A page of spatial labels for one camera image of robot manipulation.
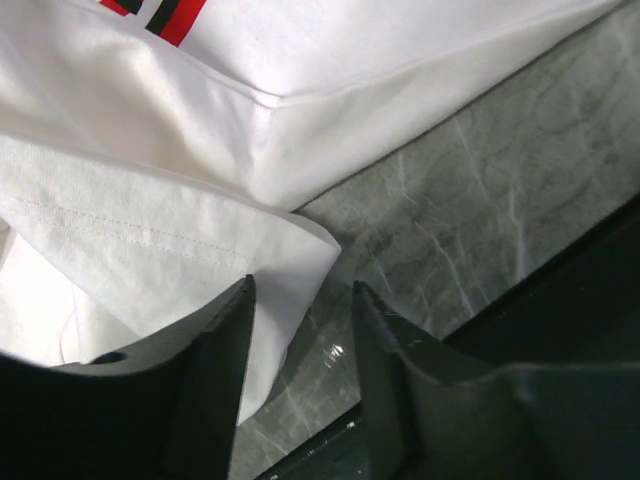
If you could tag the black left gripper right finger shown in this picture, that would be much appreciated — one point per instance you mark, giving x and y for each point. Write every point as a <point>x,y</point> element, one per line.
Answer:
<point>433,412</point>

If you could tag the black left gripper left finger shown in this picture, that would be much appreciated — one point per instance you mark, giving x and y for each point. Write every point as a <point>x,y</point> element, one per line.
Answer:
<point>164,407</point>

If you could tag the white t-shirt red print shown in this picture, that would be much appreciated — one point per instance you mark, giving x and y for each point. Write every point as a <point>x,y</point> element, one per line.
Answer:
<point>153,152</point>

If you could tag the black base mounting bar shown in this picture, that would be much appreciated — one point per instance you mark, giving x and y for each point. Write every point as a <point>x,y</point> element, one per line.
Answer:
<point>581,307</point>

